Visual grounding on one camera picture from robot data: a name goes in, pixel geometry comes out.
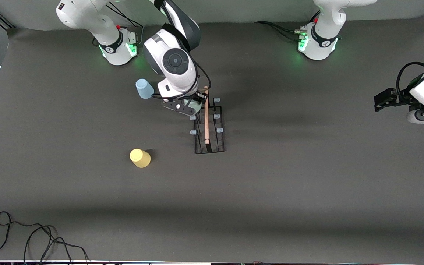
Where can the yellow plastic cup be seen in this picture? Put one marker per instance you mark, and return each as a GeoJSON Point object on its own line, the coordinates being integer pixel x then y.
{"type": "Point", "coordinates": [140, 158]}

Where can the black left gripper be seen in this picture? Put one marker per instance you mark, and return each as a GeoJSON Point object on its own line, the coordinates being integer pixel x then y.
{"type": "Point", "coordinates": [398, 98]}

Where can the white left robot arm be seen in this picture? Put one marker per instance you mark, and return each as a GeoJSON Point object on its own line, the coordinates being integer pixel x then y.
{"type": "Point", "coordinates": [322, 40]}

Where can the light blue plastic cup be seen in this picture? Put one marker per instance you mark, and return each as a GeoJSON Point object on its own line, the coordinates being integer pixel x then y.
{"type": "Point", "coordinates": [142, 90]}

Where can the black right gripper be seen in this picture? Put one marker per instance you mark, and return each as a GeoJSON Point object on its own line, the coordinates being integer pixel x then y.
{"type": "Point", "coordinates": [199, 97]}

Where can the pale green plastic cup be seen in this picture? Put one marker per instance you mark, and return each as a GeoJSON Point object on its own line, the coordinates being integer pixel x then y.
{"type": "Point", "coordinates": [195, 107]}

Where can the dark grey table cover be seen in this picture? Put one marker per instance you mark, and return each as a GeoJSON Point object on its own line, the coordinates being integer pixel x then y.
{"type": "Point", "coordinates": [271, 221]}

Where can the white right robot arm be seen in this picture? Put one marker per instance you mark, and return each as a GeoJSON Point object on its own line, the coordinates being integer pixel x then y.
{"type": "Point", "coordinates": [175, 62]}

